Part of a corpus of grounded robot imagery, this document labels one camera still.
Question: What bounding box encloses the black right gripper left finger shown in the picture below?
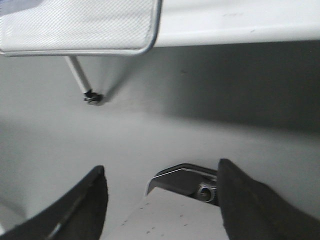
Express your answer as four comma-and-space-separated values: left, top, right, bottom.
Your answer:
0, 165, 109, 240

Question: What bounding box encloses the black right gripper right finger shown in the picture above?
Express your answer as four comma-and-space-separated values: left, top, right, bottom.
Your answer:
217, 158, 320, 240

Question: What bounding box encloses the silver mesh bottom tray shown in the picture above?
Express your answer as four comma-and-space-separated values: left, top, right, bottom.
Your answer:
0, 0, 162, 57

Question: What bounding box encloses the grey metal rack frame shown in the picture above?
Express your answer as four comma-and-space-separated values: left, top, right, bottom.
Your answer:
64, 56, 103, 105

